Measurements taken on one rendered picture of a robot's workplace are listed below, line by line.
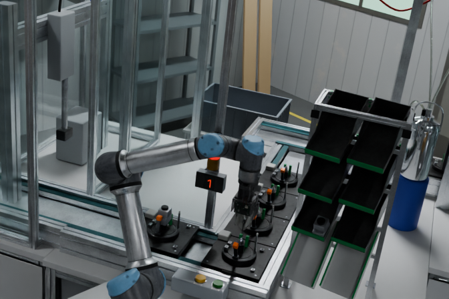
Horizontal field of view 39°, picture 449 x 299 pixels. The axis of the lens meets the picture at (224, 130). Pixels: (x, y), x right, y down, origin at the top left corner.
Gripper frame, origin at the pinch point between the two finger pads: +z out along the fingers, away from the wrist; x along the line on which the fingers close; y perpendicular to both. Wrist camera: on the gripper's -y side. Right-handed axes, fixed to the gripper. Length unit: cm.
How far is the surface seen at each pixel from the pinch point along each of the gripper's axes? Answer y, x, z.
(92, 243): -2, -62, 28
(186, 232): -24.5, -30.3, 26.3
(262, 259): -20.8, 4.4, 26.3
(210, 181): -29.1, -23.6, 2.4
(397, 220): -93, 53, 32
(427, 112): -99, 55, -23
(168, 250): -9.0, -31.4, 26.3
